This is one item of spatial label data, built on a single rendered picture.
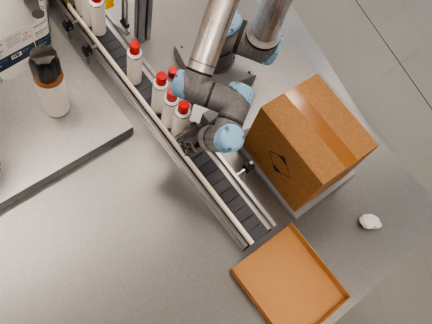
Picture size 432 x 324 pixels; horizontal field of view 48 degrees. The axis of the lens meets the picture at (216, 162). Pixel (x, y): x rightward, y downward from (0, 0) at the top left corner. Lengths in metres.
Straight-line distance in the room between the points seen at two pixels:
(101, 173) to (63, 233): 0.23
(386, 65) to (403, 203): 1.57
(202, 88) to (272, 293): 0.69
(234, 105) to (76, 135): 0.59
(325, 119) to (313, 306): 0.60
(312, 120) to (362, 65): 1.74
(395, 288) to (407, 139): 0.90
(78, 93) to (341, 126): 0.88
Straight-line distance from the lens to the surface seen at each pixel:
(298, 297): 1.62
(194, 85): 1.30
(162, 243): 1.57
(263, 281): 1.60
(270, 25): 1.51
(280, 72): 1.92
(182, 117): 1.50
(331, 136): 1.50
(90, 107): 1.69
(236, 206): 1.59
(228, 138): 1.26
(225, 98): 1.30
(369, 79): 3.18
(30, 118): 1.70
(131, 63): 1.63
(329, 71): 2.00
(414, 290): 2.78
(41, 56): 1.45
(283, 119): 1.47
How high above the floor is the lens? 2.36
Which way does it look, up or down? 65 degrees down
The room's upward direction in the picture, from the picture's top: 23 degrees clockwise
